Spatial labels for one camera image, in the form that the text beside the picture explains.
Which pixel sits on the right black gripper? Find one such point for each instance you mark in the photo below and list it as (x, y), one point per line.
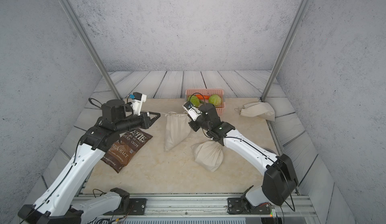
(195, 126)

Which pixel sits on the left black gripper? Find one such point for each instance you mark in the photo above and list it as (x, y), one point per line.
(146, 122)

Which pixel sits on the beige cloth bag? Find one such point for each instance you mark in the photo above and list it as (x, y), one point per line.
(169, 131)
(209, 155)
(257, 109)

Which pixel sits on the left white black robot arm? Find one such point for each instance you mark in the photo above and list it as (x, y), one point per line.
(55, 205)

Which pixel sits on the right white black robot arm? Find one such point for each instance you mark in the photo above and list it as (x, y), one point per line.
(279, 176)

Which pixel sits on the brown chips bag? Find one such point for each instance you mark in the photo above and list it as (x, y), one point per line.
(123, 150)

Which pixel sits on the pink plastic basket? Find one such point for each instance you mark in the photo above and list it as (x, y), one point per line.
(208, 92)

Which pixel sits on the left green cabbage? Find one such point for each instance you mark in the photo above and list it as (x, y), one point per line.
(194, 100)

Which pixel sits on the green cabbage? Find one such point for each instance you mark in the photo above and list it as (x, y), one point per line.
(194, 100)
(216, 100)

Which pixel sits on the orange carrot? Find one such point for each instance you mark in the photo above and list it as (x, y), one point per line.
(202, 97)

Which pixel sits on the right green cabbage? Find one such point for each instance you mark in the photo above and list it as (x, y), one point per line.
(216, 100)

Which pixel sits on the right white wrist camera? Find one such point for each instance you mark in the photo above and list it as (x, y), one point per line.
(192, 111)

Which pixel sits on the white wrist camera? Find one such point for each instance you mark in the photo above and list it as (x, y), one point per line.
(192, 111)
(137, 100)

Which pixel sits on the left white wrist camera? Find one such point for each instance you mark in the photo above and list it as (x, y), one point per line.
(137, 100)

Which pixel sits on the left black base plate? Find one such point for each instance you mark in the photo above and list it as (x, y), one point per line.
(134, 206)

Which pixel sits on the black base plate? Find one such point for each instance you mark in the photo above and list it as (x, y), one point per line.
(134, 206)
(241, 206)

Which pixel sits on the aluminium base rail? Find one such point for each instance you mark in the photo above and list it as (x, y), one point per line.
(210, 209)

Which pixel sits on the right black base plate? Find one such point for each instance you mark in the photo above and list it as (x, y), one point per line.
(241, 206)

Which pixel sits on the left aluminium frame post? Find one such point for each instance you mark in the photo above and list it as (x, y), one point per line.
(71, 14)

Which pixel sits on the aluminium frame post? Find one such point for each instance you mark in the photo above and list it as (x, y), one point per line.
(71, 14)
(285, 47)

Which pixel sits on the right aluminium frame post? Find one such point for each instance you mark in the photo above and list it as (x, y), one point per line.
(285, 47)

